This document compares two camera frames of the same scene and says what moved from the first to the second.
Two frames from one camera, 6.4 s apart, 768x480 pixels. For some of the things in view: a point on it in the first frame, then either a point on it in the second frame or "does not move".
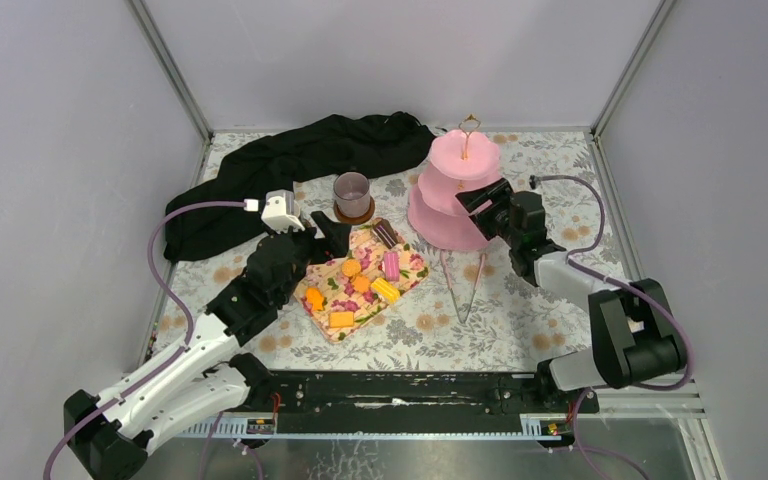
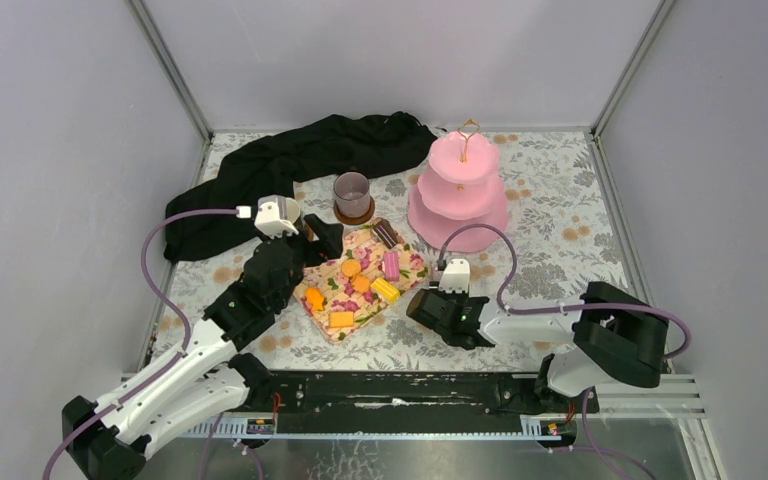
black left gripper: [307, 240] does not move
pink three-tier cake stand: [461, 161] does not move
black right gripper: [498, 193] to [460, 296]
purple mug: [351, 193] does not move
